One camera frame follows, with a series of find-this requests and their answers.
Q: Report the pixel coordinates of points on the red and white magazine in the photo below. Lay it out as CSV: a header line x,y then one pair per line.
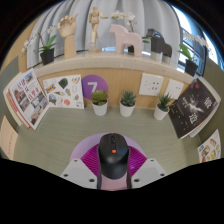
x,y
30,98

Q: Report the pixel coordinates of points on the white orchid in black pot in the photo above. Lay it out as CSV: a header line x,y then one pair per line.
x,y
47,56
123,15
191,68

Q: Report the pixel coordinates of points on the white picture card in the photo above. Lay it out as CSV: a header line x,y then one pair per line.
x,y
63,91

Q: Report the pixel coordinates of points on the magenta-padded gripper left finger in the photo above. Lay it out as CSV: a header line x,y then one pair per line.
x,y
76,171

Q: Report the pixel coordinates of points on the pink wooden horse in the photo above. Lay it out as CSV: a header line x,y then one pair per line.
x,y
125,40

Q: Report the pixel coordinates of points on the dark wooden horse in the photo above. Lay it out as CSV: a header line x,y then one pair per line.
x,y
160,45

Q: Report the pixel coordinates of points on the white book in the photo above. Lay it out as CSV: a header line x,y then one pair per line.
x,y
7,96

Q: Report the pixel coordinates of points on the beige paper card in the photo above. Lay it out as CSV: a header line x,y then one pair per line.
x,y
7,138

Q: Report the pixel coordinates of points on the window with dark frame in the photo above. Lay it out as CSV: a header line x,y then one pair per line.
x,y
186,25

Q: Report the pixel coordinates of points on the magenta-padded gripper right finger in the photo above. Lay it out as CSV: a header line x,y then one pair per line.
x,y
150,171

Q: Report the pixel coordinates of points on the black cover book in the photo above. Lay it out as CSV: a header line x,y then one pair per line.
x,y
191,110

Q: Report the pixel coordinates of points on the black computer mouse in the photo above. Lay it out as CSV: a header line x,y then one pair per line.
x,y
113,156

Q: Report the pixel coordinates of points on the purple mouse pad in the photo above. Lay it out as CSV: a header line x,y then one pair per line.
x,y
83,144

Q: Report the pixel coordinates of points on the small potted succulent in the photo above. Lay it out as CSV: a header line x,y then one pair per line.
x,y
127,109
99,108
160,113

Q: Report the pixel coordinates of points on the wooden hand model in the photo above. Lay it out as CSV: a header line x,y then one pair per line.
x,y
68,33

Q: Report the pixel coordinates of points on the grey curtain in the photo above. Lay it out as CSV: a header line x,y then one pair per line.
x,y
153,16

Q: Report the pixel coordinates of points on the white wall socket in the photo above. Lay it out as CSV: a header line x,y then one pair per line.
x,y
151,85
175,89

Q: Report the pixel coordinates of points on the wooden mannequin figure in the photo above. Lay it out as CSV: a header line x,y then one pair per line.
x,y
95,23

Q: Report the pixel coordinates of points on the purple round sign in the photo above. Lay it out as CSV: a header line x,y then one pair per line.
x,y
91,85

